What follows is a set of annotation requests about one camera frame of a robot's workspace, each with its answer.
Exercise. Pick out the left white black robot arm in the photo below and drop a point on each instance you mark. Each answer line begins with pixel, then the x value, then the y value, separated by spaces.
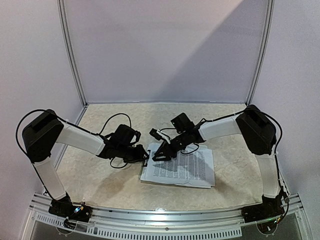
pixel 48 129

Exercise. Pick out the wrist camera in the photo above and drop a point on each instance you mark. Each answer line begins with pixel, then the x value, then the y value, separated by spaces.
pixel 158 135
pixel 125 136

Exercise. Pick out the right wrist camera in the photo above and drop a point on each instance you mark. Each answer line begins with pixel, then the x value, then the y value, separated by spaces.
pixel 158 135

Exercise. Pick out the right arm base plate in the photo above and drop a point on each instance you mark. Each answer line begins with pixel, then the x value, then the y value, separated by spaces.
pixel 264 212

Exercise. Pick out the remaining printed paper stack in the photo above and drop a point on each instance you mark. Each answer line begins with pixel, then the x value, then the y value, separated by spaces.
pixel 194 170

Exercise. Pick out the aluminium frame post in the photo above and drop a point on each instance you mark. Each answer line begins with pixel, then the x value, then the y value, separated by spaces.
pixel 262 50
pixel 62 11

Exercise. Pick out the right aluminium frame post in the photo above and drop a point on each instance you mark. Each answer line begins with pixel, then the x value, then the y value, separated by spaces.
pixel 262 50

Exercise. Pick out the green translucent plastic folder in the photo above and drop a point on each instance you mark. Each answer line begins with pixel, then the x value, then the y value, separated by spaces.
pixel 142 174

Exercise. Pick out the aluminium front rail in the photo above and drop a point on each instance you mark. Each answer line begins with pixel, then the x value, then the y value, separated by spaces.
pixel 124 224

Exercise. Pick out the left aluminium frame post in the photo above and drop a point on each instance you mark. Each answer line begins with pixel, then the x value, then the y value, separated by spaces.
pixel 62 11

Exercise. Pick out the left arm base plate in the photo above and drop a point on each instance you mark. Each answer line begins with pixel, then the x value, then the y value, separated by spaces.
pixel 73 211

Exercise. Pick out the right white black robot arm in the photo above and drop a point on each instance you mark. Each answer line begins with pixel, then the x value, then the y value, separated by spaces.
pixel 257 129

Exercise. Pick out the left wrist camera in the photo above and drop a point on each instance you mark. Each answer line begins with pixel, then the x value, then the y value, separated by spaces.
pixel 125 136

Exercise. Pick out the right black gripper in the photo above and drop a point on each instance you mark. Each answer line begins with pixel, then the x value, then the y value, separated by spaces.
pixel 171 146

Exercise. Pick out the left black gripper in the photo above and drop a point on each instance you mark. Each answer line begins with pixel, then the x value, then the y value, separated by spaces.
pixel 140 157

